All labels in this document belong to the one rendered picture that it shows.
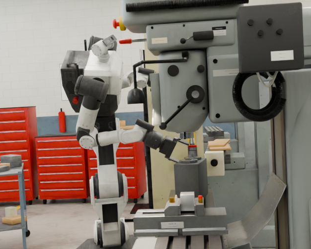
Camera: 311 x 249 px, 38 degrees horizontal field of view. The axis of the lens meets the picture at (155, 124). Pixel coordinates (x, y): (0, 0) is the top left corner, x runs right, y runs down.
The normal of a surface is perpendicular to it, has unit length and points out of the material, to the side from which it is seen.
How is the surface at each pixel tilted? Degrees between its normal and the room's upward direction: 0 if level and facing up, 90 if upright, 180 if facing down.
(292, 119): 90
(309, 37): 90
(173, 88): 90
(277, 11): 90
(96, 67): 34
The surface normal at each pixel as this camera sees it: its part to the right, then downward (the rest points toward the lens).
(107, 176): 0.08, -0.46
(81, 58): 0.02, -0.79
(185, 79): -0.09, 0.06
